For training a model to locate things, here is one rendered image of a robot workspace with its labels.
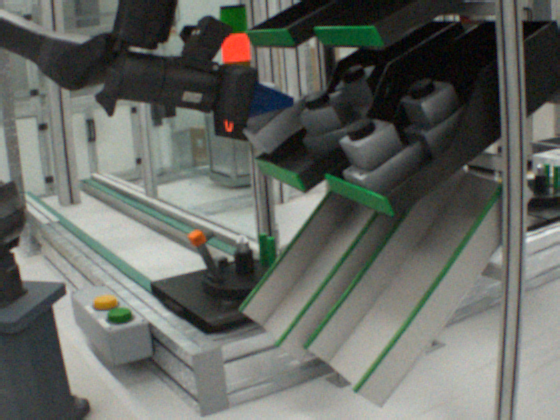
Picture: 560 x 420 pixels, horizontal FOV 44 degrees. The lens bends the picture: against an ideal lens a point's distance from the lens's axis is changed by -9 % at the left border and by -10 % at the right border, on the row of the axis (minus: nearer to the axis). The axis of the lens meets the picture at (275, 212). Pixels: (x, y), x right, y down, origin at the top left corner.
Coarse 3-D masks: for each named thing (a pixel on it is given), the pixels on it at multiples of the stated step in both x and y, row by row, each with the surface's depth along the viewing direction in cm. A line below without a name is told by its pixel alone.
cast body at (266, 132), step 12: (264, 84) 88; (276, 84) 85; (288, 108) 86; (300, 108) 87; (252, 120) 87; (264, 120) 86; (276, 120) 86; (288, 120) 87; (300, 120) 87; (252, 132) 87; (264, 132) 86; (276, 132) 87; (288, 132) 87; (264, 144) 86; (276, 144) 87
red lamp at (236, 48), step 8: (232, 40) 130; (240, 40) 130; (248, 40) 132; (224, 48) 131; (232, 48) 130; (240, 48) 130; (248, 48) 132; (224, 56) 132; (232, 56) 131; (240, 56) 131; (248, 56) 132
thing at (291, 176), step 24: (432, 24) 91; (456, 24) 85; (360, 48) 95; (408, 48) 98; (432, 48) 85; (336, 72) 95; (384, 72) 83; (408, 72) 84; (384, 96) 84; (384, 120) 84; (288, 144) 95; (264, 168) 92; (288, 168) 91; (312, 168) 82
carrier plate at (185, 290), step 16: (192, 272) 128; (160, 288) 121; (176, 288) 120; (192, 288) 120; (176, 304) 115; (192, 304) 113; (208, 304) 113; (240, 304) 112; (192, 320) 111; (208, 320) 106; (224, 320) 106; (240, 320) 106
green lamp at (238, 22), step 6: (222, 12) 129; (228, 12) 128; (234, 12) 128; (240, 12) 129; (246, 12) 130; (222, 18) 129; (228, 18) 129; (234, 18) 129; (240, 18) 129; (246, 18) 130; (228, 24) 129; (234, 24) 129; (240, 24) 129; (246, 24) 130; (234, 30) 129; (240, 30) 130; (246, 30) 131
